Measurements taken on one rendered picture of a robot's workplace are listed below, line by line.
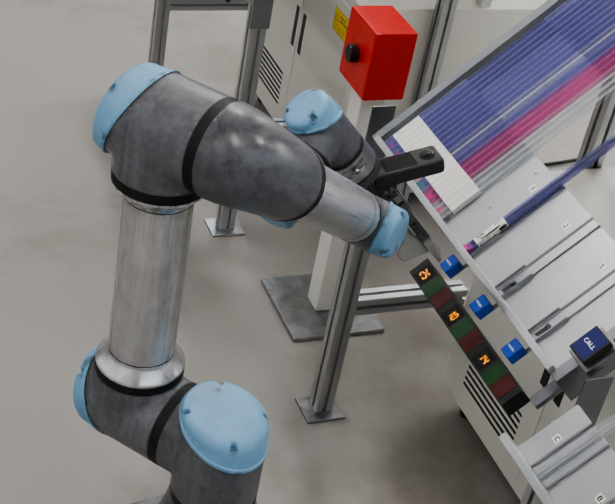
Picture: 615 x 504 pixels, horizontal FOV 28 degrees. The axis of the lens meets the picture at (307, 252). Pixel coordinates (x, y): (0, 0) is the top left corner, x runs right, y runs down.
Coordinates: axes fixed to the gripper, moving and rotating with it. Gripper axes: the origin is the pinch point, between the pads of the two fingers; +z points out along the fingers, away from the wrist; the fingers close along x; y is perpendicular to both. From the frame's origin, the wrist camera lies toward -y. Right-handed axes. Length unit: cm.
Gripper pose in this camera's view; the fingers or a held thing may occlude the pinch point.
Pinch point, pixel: (425, 233)
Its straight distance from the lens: 200.7
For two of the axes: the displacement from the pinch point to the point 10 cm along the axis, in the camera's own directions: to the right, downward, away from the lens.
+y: -7.9, 6.0, 1.1
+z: 5.1, 5.4, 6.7
